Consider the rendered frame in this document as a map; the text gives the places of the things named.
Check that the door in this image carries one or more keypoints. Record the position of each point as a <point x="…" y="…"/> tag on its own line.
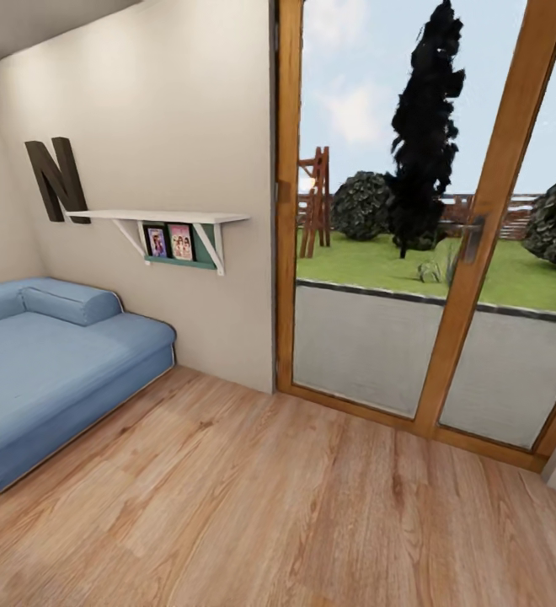
<point x="415" y="181"/>

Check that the sofa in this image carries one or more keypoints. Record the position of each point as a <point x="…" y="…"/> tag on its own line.
<point x="69" y="356"/>

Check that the shelf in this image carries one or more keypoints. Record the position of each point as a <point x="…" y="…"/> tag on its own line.
<point x="207" y="233"/>

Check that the decorative sign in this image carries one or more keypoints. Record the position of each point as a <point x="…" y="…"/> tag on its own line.
<point x="58" y="183"/>

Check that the picture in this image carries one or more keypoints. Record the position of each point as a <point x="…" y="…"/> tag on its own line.
<point x="156" y="240"/>
<point x="181" y="245"/>

